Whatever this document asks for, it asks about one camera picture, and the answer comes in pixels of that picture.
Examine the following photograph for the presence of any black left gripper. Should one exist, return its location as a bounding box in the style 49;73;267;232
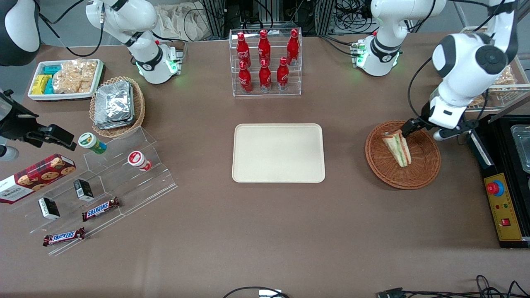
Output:
400;101;478;138

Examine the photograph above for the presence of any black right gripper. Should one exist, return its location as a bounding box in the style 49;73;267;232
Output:
0;89;77;151

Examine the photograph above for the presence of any triangular sandwich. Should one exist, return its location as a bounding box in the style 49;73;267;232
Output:
382;129;412;168

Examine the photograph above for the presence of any brown round wicker basket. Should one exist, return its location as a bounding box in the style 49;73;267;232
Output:
365;120;441;190

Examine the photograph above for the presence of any white rectangular snack tray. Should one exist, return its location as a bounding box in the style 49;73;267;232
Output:
28;59;105;102

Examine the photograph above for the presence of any tan oval wicker basket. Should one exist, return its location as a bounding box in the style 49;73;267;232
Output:
89;76;146;139

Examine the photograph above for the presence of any beige plastic tray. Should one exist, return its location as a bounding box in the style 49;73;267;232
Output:
232;123;326;183

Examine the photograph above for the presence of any red tartan cookie box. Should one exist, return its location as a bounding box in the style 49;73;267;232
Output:
0;154;77;204

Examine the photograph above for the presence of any green lid snack cup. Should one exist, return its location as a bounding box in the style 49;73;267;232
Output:
78;132;107;155

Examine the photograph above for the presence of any yellow snack packet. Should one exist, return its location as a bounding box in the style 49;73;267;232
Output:
32;74;53;95

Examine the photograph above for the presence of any small black box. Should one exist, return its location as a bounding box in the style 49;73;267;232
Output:
74;178;95;202
38;197;61;220

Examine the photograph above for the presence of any silver foil pack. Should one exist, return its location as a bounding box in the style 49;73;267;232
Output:
94;80;133;125
94;83;136;130

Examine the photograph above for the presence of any brown Snickers bar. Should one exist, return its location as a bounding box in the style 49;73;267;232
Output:
43;227;86;247
82;197;121;222

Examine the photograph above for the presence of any red lid snack cup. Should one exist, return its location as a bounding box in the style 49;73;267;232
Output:
127;151;152;172

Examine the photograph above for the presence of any clear acrylic stepped display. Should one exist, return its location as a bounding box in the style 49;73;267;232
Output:
8;126;178;256

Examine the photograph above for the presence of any grey aluminium bar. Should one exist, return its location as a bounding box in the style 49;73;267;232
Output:
489;93;530;124

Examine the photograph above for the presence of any clear rectangular container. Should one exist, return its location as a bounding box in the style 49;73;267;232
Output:
510;124;530;174

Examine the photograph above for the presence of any black appliance with yellow panel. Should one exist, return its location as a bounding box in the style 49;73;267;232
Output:
466;114;530;249

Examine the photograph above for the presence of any red cola bottle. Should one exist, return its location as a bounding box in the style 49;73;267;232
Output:
259;59;272;93
258;30;272;67
236;32;251;69
287;29;300;66
276;57;290;91
238;61;253;94

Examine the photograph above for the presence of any clear acrylic bottle rack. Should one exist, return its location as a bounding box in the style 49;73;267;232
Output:
229;27;303;98

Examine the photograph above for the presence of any beige crumpled cloth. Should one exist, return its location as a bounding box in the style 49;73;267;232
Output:
155;3;212;42

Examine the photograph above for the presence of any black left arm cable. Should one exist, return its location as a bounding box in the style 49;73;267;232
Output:
407;56;435;121

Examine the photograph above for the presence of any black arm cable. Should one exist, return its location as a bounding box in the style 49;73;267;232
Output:
407;56;435;121
37;0;104;58

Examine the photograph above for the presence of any white wire rack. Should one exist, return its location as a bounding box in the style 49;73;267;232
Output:
460;26;530;113

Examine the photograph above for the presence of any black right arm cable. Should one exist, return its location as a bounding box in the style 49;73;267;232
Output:
37;0;104;58

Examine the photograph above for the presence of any black cable with connector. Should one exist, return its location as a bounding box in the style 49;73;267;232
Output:
377;275;530;298

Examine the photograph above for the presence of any aluminium frame structure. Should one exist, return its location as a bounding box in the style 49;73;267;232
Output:
199;0;337;38

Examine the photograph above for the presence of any black cable with white plug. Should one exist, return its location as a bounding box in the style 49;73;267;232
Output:
223;286;290;298

